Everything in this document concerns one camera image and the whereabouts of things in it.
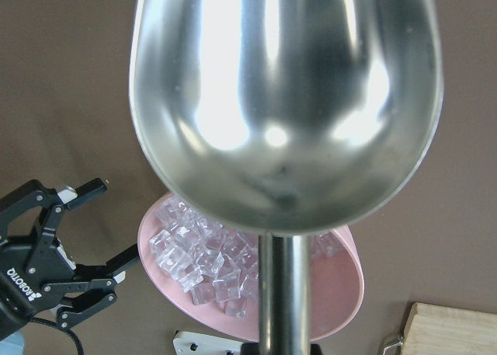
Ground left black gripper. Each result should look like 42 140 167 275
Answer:
1 178 140 332

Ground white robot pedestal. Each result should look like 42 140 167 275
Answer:
172 331 260 355

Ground metal ice scoop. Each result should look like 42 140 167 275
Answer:
129 0 443 354

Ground clear ice cubes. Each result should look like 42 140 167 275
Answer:
148 197 344 318

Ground pink bowl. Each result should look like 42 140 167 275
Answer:
137 193 364 342

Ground wooden cutting board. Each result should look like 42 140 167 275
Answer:
401 302 496 355

